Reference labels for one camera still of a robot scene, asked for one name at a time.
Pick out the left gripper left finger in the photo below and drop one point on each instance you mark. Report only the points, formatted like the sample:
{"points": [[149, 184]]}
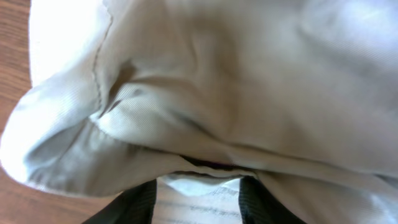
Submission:
{"points": [[133, 206]]}

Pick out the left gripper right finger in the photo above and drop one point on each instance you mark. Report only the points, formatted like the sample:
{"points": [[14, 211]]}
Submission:
{"points": [[258, 206]]}

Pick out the beige khaki shorts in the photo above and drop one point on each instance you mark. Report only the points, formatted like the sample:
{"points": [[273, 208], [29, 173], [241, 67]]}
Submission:
{"points": [[300, 95]]}

